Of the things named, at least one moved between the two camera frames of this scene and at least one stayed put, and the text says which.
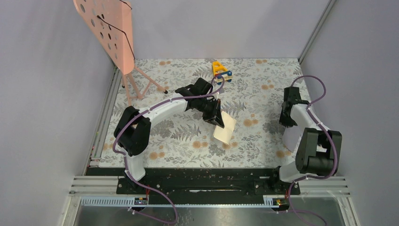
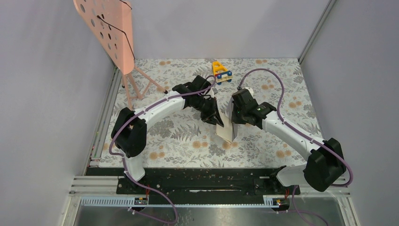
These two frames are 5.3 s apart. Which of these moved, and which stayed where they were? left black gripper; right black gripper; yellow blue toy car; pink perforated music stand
Moved: right black gripper
Stayed: yellow blue toy car; pink perforated music stand; left black gripper
